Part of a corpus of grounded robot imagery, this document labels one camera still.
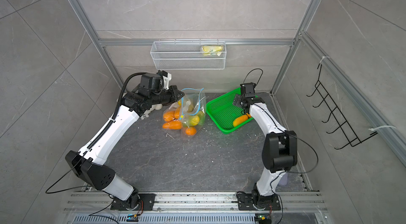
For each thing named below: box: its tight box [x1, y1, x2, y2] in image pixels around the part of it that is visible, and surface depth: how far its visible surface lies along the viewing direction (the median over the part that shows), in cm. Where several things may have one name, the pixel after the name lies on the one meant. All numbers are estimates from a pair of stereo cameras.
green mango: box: [190, 115, 200, 126], surface depth 86 cm
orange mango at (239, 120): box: [232, 114, 249, 127], surface depth 100 cm
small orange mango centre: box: [163, 110, 175, 122], surface depth 97 cm
